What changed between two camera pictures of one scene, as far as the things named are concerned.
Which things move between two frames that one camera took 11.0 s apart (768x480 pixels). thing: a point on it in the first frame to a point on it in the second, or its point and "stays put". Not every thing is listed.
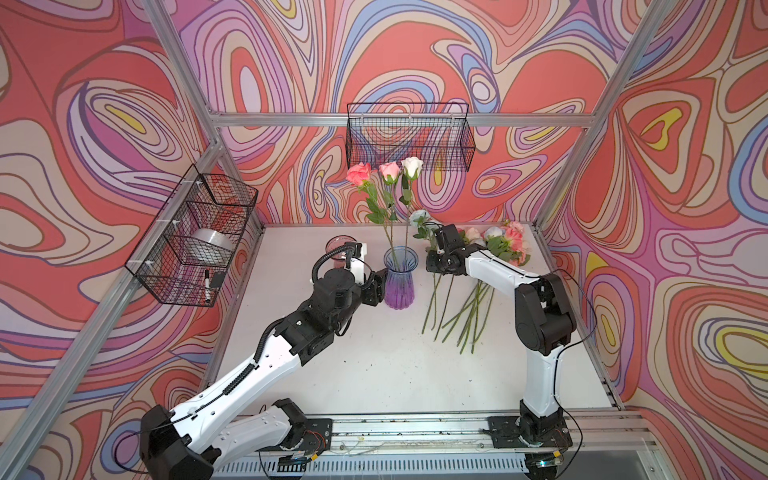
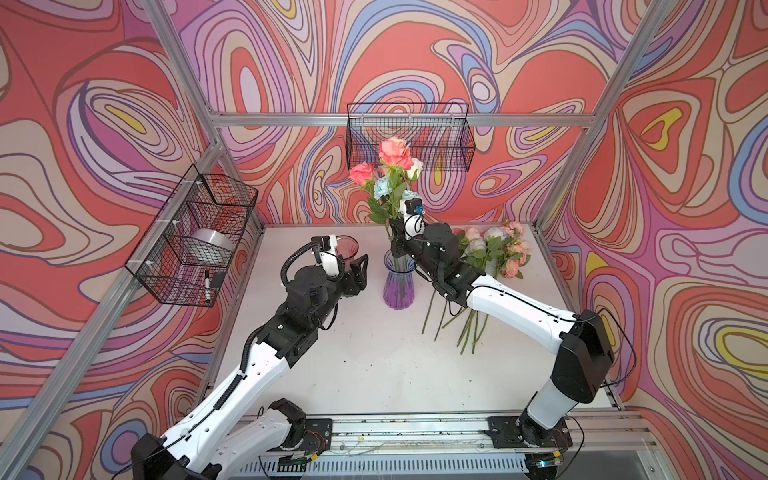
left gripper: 375,291 to 358,280
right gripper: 431,265 to 398,231
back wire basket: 438,133 stays put
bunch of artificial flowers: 508,242 stays put
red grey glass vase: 338,256 stays put
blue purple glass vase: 400,263 stays put
